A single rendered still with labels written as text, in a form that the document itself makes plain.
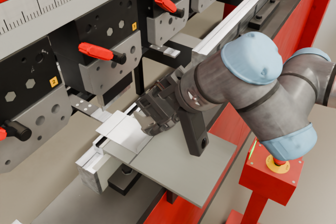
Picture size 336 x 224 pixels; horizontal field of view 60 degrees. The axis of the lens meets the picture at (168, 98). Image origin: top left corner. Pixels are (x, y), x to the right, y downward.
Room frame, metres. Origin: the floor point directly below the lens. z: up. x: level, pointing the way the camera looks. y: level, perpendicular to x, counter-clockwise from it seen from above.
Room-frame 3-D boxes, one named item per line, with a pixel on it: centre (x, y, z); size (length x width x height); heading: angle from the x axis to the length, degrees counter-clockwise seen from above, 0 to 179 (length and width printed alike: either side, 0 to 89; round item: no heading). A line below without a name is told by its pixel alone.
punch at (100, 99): (0.50, 0.12, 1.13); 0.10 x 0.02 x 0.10; 147
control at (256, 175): (0.57, -0.36, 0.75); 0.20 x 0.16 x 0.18; 149
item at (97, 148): (0.51, 0.11, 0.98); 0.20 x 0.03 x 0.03; 147
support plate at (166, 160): (0.42, -0.01, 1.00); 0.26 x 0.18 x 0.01; 57
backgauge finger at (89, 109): (0.58, 0.26, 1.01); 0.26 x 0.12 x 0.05; 57
